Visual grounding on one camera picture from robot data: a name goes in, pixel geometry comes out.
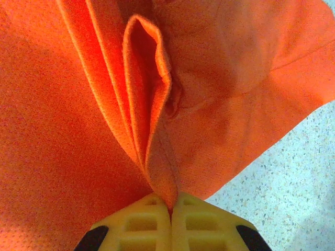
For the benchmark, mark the orange t-shirt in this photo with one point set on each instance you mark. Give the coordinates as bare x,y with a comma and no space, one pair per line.
78,104

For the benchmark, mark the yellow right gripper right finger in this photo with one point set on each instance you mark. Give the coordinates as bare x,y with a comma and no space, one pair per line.
204,227

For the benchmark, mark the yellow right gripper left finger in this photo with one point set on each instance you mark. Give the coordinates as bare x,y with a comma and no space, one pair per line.
141,227

